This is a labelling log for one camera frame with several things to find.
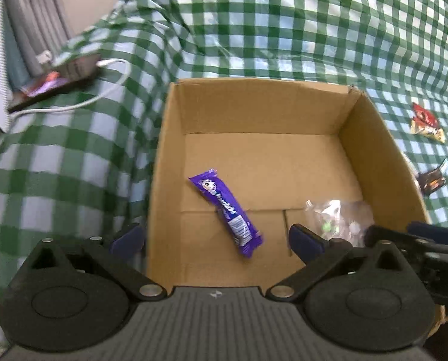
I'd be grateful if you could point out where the green checkered cloth cover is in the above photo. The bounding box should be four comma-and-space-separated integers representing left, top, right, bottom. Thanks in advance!
0, 0, 448, 342

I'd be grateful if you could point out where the clear candy bag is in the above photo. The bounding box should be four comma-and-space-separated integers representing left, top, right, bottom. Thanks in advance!
305, 200, 374, 247

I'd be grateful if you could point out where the white charging cable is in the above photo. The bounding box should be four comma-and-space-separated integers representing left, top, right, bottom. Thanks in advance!
9, 58, 132, 122

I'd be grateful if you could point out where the grey curtain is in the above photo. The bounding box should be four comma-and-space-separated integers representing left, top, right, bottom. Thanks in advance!
5, 0, 72, 76

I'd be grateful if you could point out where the red chocolate wrapper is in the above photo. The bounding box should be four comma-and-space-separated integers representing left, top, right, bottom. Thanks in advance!
412, 103, 439, 128

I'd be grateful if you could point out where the yellow cow snack bar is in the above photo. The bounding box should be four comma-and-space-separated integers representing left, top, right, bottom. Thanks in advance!
410, 116, 446, 143

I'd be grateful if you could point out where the open cardboard box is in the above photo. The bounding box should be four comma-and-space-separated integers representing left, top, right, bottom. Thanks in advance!
146, 78, 429, 289

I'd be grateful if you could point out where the purple chocolate bar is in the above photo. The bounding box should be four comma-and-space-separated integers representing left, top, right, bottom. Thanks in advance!
189, 169, 263, 258

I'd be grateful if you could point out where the dark brown snack packet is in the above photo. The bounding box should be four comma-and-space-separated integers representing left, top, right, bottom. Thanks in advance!
417, 159, 448, 196

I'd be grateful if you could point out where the white curtain clip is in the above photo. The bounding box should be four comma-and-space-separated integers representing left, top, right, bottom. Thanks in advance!
36, 50, 53, 65

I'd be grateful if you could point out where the black smartphone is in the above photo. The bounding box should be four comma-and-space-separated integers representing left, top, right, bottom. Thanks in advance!
7, 53, 101, 113

